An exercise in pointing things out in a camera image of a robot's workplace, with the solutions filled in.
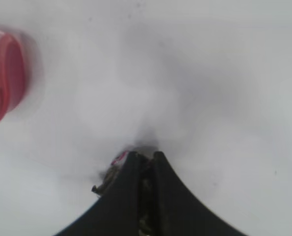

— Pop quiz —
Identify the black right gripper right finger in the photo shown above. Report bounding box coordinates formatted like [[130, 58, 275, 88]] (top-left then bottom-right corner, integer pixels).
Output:
[[153, 151, 244, 236]]

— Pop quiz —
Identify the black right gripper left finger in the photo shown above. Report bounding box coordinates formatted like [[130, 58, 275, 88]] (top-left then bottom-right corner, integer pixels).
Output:
[[57, 151, 140, 236]]

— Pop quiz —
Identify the large paper ball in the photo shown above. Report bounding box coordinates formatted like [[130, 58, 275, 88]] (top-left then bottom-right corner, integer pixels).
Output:
[[91, 144, 161, 197]]

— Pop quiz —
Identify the pink pencil sharpener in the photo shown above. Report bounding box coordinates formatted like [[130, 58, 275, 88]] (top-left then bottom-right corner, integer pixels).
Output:
[[0, 24, 44, 122]]

